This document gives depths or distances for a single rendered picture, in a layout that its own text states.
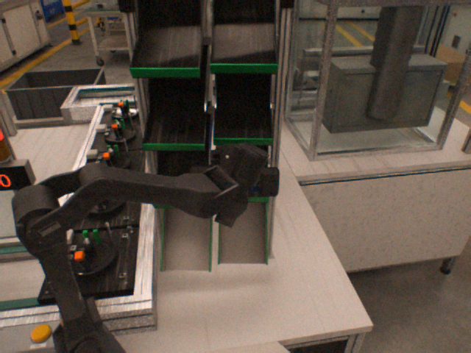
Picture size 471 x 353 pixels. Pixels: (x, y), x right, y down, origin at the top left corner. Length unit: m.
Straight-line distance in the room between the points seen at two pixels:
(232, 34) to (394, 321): 1.82
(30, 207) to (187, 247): 0.56
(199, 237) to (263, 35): 0.54
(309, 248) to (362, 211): 0.67
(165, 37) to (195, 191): 0.36
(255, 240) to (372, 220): 1.04
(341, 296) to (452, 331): 1.28
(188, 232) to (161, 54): 0.47
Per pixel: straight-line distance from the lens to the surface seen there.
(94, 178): 0.50
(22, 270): 1.25
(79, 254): 0.99
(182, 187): 0.56
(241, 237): 0.99
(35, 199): 0.51
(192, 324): 1.04
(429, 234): 2.23
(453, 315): 2.42
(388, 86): 1.66
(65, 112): 2.17
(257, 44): 0.78
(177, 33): 0.80
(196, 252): 0.98
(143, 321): 1.01
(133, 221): 1.19
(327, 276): 1.17
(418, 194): 1.96
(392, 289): 2.38
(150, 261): 1.07
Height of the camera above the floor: 1.73
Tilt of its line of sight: 34 degrees down
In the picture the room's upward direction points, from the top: straight up
